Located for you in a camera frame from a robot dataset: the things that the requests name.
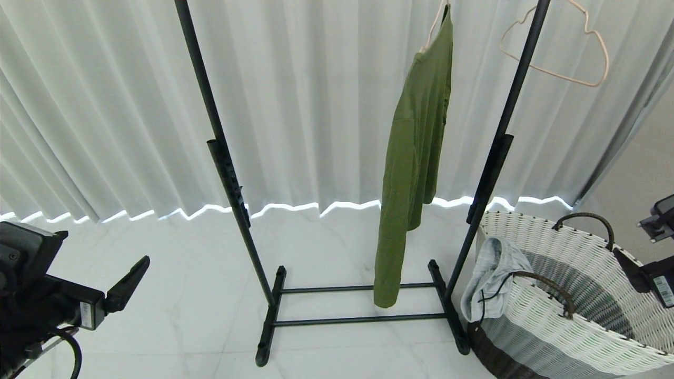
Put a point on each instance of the black clothes rack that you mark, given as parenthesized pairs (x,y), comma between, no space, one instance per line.
(226,163)

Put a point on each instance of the white laundry basket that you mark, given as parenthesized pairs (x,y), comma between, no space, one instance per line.
(537,321)

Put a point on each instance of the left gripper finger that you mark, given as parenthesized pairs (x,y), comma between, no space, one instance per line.
(129,284)

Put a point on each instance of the green long-sleeved shirt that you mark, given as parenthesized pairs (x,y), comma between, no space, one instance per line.
(416,158)

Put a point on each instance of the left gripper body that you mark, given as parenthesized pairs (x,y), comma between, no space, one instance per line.
(68,305)

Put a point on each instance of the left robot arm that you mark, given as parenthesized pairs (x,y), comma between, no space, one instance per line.
(13,337)

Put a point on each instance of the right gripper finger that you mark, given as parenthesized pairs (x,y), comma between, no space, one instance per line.
(634,273)

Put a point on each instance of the white curtain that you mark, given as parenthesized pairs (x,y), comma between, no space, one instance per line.
(316,105)

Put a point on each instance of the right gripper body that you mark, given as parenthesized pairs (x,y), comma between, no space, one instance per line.
(664,279)

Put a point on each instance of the pale grey shorts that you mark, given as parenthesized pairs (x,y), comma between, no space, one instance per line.
(497,263)

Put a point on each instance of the pink clothes hanger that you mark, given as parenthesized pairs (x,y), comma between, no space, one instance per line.
(427,37)
(604,52)

